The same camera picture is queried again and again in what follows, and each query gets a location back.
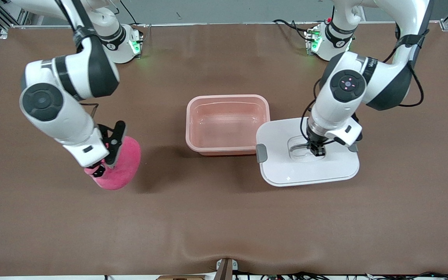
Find white box lid grey clips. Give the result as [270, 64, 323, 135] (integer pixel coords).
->
[256, 118, 360, 187]

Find pink translucent plastic box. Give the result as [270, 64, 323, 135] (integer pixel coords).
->
[185, 94, 270, 156]

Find pink plush toy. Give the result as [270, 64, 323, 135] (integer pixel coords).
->
[84, 136, 142, 191]

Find black left base cables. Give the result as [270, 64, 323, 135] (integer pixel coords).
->
[273, 19, 315, 41]

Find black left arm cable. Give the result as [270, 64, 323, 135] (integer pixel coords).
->
[302, 23, 431, 141]

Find black right base cable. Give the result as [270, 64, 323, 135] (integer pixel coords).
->
[121, 0, 149, 39]

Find brown table mat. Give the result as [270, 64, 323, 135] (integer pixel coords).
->
[0, 21, 448, 277]

